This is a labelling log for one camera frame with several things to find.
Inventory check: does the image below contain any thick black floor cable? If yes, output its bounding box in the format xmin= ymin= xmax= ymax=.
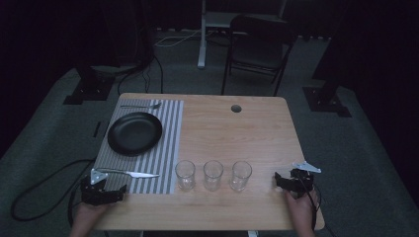
xmin=10 ymin=158 xmax=97 ymax=222

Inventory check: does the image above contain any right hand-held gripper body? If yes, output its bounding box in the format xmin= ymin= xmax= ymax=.
xmin=289 ymin=160 xmax=322 ymax=199

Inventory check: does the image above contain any grey striped placemat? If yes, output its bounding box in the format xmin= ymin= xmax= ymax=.
xmin=92 ymin=98 xmax=185 ymax=196

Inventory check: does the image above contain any white metal desk frame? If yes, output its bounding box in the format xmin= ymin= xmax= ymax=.
xmin=196 ymin=0 xmax=289 ymax=70

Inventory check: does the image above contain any black floor cable bundle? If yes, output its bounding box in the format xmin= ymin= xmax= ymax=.
xmin=117 ymin=54 xmax=165 ymax=97

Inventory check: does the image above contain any person's left hand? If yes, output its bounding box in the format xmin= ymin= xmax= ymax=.
xmin=76 ymin=200 xmax=112 ymax=229

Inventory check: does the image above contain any person's right hand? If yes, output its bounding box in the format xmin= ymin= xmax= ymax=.
xmin=284 ymin=189 xmax=320 ymax=229

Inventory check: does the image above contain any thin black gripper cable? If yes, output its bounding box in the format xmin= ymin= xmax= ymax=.
xmin=295 ymin=168 xmax=320 ymax=231

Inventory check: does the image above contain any black stand with base plate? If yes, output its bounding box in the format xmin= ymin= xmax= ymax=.
xmin=62 ymin=62 xmax=117 ymax=106
xmin=301 ymin=29 xmax=353 ymax=119

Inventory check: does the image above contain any black folding chair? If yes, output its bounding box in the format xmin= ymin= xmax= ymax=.
xmin=220 ymin=14 xmax=298 ymax=98

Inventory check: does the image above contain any small black floor strip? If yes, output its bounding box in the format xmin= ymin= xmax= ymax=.
xmin=92 ymin=120 xmax=103 ymax=139

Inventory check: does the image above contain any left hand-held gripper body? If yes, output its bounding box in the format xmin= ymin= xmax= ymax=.
xmin=81 ymin=168 xmax=126 ymax=207

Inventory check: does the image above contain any silver table knife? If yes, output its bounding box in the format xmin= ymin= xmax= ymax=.
xmin=96 ymin=167 xmax=161 ymax=180

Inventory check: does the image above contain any clear drinking glass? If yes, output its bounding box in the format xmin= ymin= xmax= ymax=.
xmin=203 ymin=159 xmax=225 ymax=193
xmin=229 ymin=160 xmax=254 ymax=193
xmin=174 ymin=159 xmax=197 ymax=193

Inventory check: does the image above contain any black round plate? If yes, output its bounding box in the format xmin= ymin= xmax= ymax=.
xmin=107 ymin=112 xmax=164 ymax=158

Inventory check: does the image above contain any silver spoon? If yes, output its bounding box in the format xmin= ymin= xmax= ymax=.
xmin=120 ymin=101 xmax=163 ymax=111

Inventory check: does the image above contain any white floor cable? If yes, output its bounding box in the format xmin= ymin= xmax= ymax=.
xmin=154 ymin=29 xmax=203 ymax=48

